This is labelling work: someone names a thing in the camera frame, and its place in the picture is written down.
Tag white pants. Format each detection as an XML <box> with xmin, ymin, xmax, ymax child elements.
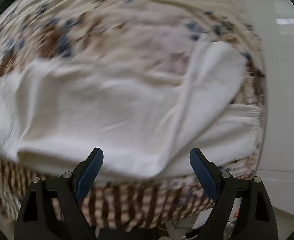
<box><xmin>0</xmin><ymin>39</ymin><xmax>261</xmax><ymax>181</ymax></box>

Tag floral patterned bed blanket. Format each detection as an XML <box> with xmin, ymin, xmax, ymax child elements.
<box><xmin>0</xmin><ymin>0</ymin><xmax>265</xmax><ymax>230</ymax></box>

